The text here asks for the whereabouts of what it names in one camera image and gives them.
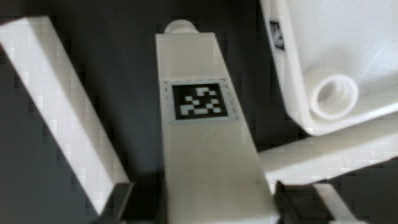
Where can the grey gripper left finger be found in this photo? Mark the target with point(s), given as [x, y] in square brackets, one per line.
[111, 216]

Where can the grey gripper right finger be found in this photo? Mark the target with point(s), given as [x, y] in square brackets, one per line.
[310, 205]

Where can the white desk leg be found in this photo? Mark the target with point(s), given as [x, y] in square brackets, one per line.
[217, 188]

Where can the white desk top tray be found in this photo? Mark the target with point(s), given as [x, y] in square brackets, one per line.
[335, 49]

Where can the white front fence bar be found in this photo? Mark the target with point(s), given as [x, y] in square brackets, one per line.
[326, 156]

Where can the white left fence block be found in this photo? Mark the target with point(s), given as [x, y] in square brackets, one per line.
[43, 66]

